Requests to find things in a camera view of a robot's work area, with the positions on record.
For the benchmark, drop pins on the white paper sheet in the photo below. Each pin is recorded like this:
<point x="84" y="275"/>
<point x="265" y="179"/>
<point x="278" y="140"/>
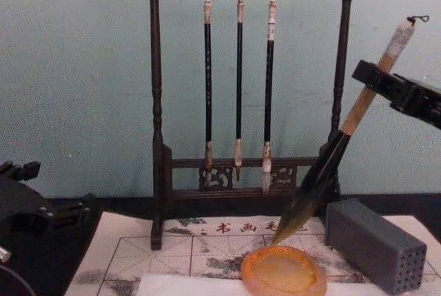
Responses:
<point x="189" y="287"/>

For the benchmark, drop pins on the black table cloth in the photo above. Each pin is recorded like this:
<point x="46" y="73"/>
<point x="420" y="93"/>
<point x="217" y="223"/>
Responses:
<point x="62" y="258"/>

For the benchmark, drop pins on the grey block with holes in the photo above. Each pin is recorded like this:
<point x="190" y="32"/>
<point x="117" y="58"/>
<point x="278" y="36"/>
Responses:
<point x="365" y="237"/>

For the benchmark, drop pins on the dark wooden brush rack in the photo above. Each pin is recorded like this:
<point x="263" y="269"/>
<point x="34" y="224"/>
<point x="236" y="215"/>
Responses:
<point x="155" y="103"/>

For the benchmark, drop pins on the orange ink dish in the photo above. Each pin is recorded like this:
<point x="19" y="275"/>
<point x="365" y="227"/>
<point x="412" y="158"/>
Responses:
<point x="275" y="272"/>

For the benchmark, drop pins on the black calligraphy brush, white bristles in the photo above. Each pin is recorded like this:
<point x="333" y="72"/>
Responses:
<point x="269" y="86"/>

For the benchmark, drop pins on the white gridded felt mat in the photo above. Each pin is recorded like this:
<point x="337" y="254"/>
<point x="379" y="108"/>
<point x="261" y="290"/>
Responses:
<point x="155" y="251"/>

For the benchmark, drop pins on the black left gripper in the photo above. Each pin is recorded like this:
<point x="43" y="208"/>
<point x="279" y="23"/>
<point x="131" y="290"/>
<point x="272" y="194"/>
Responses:
<point x="17" y="206"/>

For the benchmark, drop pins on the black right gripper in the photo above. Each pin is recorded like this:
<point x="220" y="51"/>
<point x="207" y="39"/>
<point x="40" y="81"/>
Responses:
<point x="432" y="103"/>

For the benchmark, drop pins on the black calligraphy brush, dark bristles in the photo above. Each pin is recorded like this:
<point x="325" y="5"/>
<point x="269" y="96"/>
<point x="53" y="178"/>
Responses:
<point x="208" y="86"/>

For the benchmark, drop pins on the thin black calligraphy brush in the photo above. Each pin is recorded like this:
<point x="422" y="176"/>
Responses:
<point x="238" y="86"/>

